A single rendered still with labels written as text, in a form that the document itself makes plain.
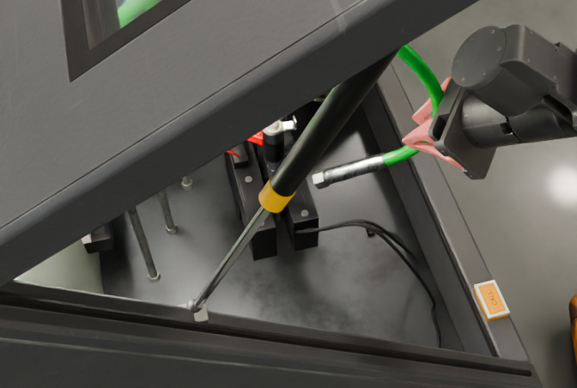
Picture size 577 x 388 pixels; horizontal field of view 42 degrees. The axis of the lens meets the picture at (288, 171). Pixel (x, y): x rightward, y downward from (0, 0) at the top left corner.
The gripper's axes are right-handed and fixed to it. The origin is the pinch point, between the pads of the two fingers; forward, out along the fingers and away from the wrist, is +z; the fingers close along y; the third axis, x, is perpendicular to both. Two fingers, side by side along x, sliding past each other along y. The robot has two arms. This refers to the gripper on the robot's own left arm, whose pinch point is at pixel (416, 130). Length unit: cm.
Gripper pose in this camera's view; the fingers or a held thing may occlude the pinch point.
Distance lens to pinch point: 82.6
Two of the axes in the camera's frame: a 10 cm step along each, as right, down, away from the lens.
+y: -4.1, 8.4, -3.5
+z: -5.5, 0.7, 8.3
